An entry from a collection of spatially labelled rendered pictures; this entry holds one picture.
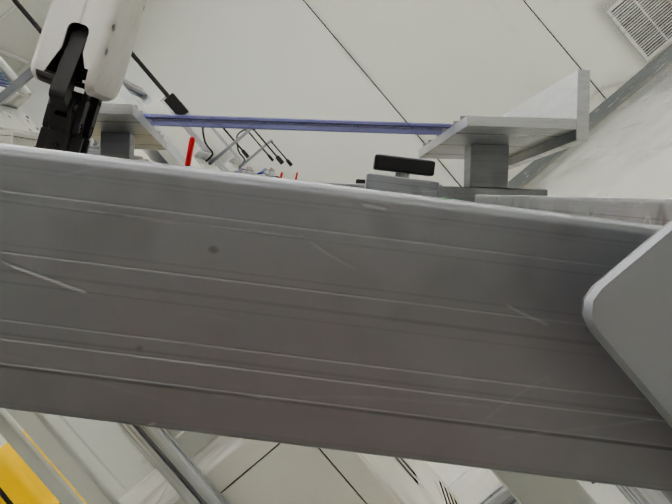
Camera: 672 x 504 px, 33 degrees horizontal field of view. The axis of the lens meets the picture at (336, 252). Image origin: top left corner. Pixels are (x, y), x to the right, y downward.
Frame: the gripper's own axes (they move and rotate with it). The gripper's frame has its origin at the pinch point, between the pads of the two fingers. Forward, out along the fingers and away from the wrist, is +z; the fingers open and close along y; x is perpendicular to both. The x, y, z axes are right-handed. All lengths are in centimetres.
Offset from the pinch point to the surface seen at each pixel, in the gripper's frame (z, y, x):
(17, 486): 116, -273, -50
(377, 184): -5.2, -8.0, 23.7
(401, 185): -5.7, -7.9, 25.6
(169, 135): -4, -451, -64
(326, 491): 40, -85, 32
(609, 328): -3, 64, 27
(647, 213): -6, 46, 32
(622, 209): -6, 43, 32
